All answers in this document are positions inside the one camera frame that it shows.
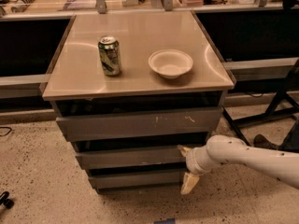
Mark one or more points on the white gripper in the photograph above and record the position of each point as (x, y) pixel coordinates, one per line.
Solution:
(192, 162)

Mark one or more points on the grey drawer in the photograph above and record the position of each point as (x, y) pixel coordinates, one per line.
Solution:
(137, 179)
(139, 124)
(128, 157)

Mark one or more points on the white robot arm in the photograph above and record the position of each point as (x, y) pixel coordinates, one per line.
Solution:
(220, 150)

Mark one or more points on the grey drawer cabinet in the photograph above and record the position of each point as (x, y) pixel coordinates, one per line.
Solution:
(78, 85)

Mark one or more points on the brown shoe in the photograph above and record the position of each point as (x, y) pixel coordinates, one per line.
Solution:
(261, 142)

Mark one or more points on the black metal stand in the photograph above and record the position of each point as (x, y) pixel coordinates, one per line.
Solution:
(290, 83)

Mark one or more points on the white paper bowl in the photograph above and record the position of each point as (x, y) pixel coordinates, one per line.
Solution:
(170, 63)

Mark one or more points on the dark trouser leg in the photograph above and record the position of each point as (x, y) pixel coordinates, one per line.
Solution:
(291, 141)

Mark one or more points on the green soda can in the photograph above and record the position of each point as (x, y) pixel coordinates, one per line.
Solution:
(109, 51)

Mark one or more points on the black caster wheel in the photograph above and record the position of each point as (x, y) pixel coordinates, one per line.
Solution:
(5, 201)

